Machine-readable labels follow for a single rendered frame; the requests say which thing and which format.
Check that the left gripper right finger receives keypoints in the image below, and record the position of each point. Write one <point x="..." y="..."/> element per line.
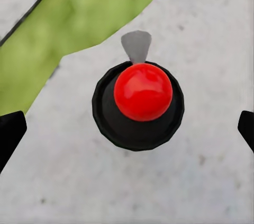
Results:
<point x="246" y="127"/>

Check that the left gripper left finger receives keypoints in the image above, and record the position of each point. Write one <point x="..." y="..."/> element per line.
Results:
<point x="12" y="130"/>

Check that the pesticide atomizer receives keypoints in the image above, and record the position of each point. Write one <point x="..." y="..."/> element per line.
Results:
<point x="138" y="105"/>

